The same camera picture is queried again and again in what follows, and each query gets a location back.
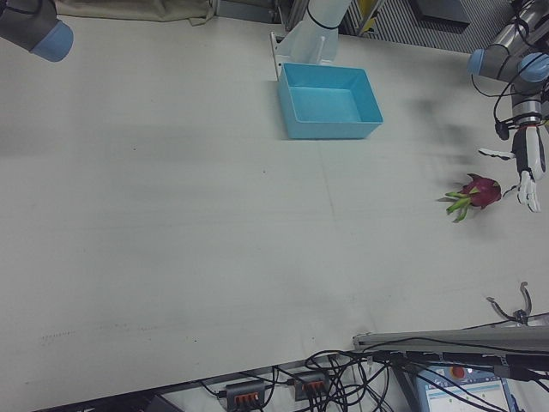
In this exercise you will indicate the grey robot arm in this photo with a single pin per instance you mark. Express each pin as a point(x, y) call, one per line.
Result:
point(25, 26)

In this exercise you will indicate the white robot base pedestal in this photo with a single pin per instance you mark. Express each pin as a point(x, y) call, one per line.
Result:
point(313, 38)

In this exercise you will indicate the grey blue teach pendant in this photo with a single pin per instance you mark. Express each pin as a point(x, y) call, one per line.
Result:
point(463, 392)

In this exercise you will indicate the beige cloth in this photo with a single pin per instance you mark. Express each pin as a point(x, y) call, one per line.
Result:
point(128, 10)

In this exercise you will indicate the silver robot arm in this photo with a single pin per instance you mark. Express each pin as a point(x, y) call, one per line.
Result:
point(493, 56)

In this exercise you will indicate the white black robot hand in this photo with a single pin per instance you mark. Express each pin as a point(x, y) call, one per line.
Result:
point(529, 150)

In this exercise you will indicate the pink dragon fruit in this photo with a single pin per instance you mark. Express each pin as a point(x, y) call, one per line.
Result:
point(484, 191)

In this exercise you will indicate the light blue plastic bin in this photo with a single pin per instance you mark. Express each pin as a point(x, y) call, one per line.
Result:
point(326, 131)

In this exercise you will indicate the aluminium profile rail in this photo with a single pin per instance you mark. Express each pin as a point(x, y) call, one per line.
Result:
point(429, 339)

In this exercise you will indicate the grey metal claw tool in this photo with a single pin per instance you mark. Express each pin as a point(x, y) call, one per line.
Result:
point(514, 315)

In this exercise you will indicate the grey orange usb hub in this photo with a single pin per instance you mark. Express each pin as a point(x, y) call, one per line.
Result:
point(244, 390)
point(311, 382)

